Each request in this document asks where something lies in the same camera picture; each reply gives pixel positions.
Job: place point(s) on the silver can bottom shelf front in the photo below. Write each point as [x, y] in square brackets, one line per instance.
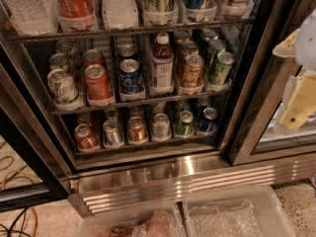
[112, 134]

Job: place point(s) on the right glass fridge door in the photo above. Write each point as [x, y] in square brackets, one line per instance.
[265, 85]

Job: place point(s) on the red can middle shelf front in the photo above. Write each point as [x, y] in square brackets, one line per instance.
[98, 82]

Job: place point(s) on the clear plastic bin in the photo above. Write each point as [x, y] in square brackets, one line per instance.
[253, 211]
[146, 219]

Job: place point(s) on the blue pepsi can middle front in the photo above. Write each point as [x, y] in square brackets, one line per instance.
[130, 77]

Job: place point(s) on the red cola bottle top shelf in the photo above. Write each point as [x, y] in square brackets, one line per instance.
[76, 9]

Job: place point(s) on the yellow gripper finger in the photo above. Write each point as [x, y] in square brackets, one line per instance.
[286, 48]
[299, 101]

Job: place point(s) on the orange can bottom shelf front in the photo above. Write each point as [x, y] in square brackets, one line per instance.
[136, 129]

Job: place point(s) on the clear water bottle top left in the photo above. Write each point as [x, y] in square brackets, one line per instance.
[33, 17]

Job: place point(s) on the green can middle shelf front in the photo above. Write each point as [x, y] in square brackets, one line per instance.
[221, 67]

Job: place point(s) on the white green can middle shelf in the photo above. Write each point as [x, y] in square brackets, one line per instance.
[62, 86]

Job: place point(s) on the blue can bottom shelf front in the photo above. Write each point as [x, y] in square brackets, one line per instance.
[207, 120]

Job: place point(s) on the red can bottom shelf front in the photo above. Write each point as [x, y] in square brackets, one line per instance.
[86, 137]

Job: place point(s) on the gold can middle shelf front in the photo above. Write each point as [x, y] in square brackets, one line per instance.
[192, 70]

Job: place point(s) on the blue can middle shelf rear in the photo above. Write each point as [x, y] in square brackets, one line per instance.
[127, 51]

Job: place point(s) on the red can shelf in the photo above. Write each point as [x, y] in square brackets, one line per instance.
[98, 82]
[93, 57]
[86, 137]

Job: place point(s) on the white can bottom shelf front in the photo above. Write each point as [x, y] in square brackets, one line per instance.
[161, 127]

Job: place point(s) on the clear plastic bin left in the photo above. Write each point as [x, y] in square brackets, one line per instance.
[146, 219]

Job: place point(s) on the brown tea bottle white label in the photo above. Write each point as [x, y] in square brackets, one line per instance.
[162, 59]

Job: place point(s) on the green can bottom shelf front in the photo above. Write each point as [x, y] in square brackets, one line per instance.
[184, 125]

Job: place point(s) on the clear plastic bin right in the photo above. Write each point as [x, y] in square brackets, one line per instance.
[253, 211]

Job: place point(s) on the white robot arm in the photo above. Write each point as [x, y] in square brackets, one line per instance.
[305, 55]

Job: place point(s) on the red can middle shelf rear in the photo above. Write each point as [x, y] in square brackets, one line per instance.
[93, 57]

